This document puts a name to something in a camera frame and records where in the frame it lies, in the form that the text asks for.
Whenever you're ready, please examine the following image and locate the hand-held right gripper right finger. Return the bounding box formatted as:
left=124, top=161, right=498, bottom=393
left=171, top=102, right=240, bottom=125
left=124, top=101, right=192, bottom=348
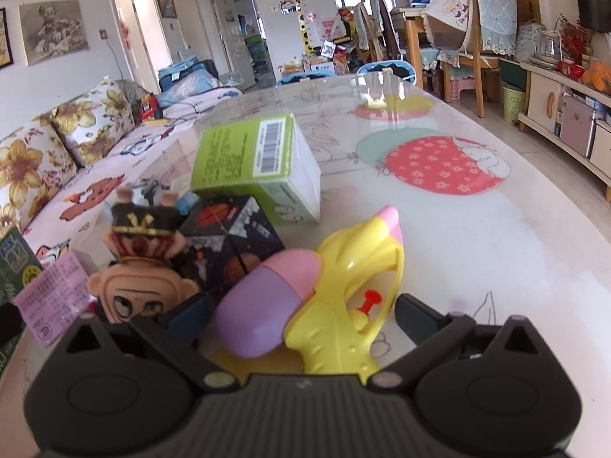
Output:
left=365, top=293, right=545, bottom=390

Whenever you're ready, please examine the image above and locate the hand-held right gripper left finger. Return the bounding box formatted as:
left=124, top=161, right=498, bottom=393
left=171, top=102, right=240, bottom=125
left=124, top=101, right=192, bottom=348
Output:
left=60, top=293, right=234, bottom=393

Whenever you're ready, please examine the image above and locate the monkey figure toy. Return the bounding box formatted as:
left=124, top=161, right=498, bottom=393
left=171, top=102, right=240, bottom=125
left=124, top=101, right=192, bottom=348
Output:
left=87, top=186, right=201, bottom=330

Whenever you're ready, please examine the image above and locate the yellow toy water gun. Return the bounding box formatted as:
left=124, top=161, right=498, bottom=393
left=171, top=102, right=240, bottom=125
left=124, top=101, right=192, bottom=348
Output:
left=210, top=205, right=406, bottom=387

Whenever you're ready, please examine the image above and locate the dark space-print cube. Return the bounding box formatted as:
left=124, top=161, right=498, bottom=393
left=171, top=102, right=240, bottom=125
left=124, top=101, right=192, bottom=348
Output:
left=169, top=195, right=287, bottom=299

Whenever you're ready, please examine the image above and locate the pink printed box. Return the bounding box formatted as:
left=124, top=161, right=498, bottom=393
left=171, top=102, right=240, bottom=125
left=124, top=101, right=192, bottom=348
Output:
left=13, top=249, right=101, bottom=348

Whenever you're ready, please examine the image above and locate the green medicine box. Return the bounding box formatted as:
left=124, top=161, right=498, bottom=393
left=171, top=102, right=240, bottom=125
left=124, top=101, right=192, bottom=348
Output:
left=190, top=113, right=322, bottom=224

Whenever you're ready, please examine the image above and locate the dark green box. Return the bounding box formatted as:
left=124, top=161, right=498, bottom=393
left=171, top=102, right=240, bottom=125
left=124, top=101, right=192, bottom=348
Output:
left=0, top=226, right=44, bottom=377

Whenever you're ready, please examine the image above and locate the cartoon printed blanket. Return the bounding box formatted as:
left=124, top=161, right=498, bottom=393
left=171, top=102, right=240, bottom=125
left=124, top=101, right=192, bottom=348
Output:
left=21, top=86, right=244, bottom=268

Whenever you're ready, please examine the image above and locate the red snack packet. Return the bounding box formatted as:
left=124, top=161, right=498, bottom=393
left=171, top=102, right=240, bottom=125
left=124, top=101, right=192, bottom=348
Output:
left=138, top=95, right=160, bottom=122

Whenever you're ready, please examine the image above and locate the floral cushion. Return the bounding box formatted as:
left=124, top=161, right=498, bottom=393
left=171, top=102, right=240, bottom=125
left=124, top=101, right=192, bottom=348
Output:
left=50, top=79, right=137, bottom=168
left=0, top=119, right=78, bottom=237

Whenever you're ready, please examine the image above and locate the plastic-wrapped blue bedding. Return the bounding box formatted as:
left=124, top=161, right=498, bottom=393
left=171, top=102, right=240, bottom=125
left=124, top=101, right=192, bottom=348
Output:
left=160, top=69, right=225, bottom=106

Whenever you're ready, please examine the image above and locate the pink plastic stool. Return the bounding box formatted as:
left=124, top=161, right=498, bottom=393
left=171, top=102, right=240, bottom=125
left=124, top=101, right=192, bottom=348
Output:
left=441, top=76, right=478, bottom=103

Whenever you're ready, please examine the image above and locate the green waste bin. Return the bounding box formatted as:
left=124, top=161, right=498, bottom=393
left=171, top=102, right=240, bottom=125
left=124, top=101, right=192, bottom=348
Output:
left=501, top=85, right=526, bottom=125

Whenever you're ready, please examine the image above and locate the wooden chair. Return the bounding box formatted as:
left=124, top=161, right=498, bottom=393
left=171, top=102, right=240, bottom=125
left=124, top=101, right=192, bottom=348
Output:
left=439, top=50, right=502, bottom=118

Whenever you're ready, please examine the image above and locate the blue child chair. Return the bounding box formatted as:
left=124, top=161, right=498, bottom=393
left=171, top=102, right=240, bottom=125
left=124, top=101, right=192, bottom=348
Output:
left=358, top=60, right=416, bottom=82
left=277, top=69, right=335, bottom=87

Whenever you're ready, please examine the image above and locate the dark blue suitcase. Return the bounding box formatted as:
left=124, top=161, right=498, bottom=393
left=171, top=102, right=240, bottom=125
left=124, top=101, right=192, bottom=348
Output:
left=160, top=60, right=220, bottom=91

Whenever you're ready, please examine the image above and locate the pink metal case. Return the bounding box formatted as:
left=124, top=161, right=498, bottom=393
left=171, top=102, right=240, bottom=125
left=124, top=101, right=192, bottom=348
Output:
left=558, top=95, right=597, bottom=158

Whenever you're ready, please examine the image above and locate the cream cabinet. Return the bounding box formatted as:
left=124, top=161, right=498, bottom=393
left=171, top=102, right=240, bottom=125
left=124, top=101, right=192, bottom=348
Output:
left=518, top=60, right=611, bottom=201

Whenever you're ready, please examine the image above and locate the shelf with green bins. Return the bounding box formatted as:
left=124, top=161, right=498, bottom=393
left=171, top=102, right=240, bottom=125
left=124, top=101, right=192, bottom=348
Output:
left=246, top=33, right=265, bottom=82

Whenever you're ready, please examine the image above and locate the pile of printed cartons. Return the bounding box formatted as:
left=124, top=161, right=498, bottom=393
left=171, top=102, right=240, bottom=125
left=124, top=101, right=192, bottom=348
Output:
left=281, top=55, right=335, bottom=77

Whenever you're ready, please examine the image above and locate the wooden dining table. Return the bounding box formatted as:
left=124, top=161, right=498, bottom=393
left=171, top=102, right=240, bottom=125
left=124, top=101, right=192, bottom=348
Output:
left=391, top=7, right=430, bottom=89

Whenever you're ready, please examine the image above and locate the chair draped with clothes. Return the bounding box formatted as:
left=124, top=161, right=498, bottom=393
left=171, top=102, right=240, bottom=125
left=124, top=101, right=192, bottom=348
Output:
left=353, top=0, right=397, bottom=53

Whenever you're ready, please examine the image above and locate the white woven bag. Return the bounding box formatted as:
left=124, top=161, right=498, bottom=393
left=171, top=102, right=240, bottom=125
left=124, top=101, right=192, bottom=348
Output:
left=516, top=21, right=542, bottom=60

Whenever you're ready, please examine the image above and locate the white printed plastic bag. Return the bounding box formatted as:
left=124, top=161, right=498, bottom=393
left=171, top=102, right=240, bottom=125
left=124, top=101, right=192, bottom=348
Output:
left=320, top=16, right=347, bottom=41

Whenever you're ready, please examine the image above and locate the glass kettle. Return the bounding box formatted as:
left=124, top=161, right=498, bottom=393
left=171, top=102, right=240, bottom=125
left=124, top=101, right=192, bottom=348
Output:
left=537, top=29, right=564, bottom=60

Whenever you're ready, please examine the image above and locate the pile of oranges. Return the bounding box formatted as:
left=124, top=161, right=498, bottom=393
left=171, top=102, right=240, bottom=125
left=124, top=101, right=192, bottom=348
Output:
left=582, top=57, right=611, bottom=94

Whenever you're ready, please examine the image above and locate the light blue quilted cover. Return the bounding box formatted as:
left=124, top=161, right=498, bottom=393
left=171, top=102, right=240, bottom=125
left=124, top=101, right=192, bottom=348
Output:
left=470, top=0, right=519, bottom=55

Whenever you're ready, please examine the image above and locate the white lace cloth cover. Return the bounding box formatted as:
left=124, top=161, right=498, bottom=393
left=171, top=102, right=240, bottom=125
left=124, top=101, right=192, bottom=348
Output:
left=420, top=0, right=483, bottom=53

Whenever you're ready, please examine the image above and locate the child sketch picture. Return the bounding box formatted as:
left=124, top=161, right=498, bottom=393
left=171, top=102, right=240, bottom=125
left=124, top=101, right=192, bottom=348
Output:
left=19, top=0, right=90, bottom=66

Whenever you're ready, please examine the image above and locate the giraffe height chart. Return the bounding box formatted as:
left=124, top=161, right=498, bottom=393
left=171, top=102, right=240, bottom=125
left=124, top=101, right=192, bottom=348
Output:
left=279, top=0, right=317, bottom=65

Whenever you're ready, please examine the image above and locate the red flower decoration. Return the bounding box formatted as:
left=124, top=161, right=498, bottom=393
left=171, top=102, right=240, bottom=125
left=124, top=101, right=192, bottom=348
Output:
left=556, top=16, right=593, bottom=55

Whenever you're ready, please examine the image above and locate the black framed sketch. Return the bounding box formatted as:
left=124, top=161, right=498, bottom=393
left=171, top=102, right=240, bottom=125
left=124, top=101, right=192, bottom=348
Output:
left=0, top=7, right=13, bottom=68

